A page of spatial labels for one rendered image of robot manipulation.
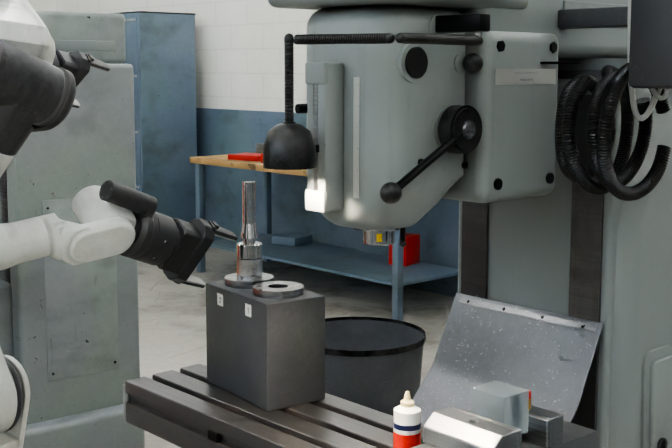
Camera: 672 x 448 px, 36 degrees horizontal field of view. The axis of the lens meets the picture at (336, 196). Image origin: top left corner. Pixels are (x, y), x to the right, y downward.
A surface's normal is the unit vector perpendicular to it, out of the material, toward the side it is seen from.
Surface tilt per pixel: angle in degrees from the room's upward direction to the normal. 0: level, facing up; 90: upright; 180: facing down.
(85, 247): 116
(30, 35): 74
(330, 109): 90
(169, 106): 90
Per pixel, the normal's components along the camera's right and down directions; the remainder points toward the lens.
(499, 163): 0.68, 0.09
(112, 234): 0.53, 0.52
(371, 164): -0.33, 0.11
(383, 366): 0.40, 0.18
